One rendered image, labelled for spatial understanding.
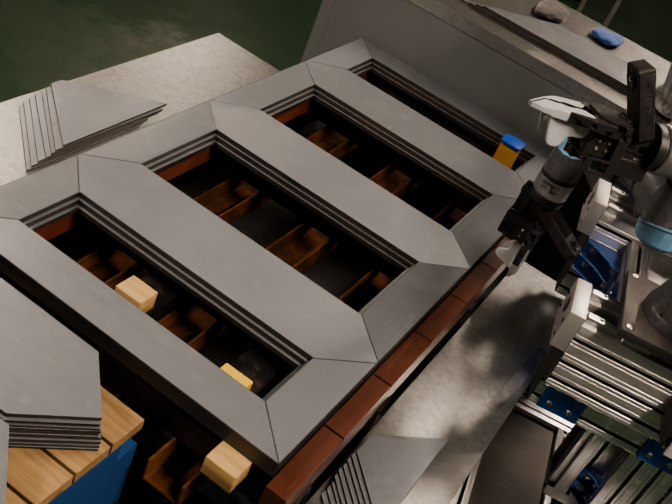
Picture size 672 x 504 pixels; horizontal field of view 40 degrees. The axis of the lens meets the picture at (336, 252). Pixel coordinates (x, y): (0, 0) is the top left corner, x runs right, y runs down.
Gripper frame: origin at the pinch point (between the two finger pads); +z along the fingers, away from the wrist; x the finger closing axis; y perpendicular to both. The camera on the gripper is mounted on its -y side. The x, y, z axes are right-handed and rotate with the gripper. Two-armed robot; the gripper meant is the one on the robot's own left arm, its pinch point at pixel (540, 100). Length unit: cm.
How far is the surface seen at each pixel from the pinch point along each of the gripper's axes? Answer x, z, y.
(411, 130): 106, -23, 47
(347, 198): 67, 0, 52
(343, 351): 17, 6, 59
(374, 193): 71, -7, 52
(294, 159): 78, 12, 51
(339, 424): 1, 8, 63
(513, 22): 142, -53, 19
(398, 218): 63, -12, 53
